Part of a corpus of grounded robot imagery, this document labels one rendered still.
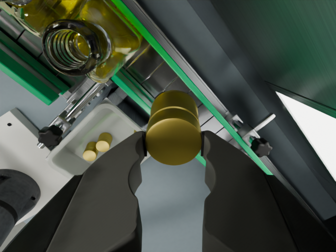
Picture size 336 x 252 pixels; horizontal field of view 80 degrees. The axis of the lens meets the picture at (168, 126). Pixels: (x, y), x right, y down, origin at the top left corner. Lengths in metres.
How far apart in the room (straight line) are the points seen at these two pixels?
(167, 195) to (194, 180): 0.10
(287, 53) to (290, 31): 0.03
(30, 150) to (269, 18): 0.59
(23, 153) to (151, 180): 0.36
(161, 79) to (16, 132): 0.40
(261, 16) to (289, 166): 0.65
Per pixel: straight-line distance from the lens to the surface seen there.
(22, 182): 0.68
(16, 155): 0.66
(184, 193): 0.72
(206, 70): 0.54
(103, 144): 0.53
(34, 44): 0.42
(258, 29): 0.23
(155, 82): 0.39
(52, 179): 0.68
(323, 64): 0.20
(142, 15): 0.38
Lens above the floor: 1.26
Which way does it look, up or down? 64 degrees down
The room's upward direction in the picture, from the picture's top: 166 degrees clockwise
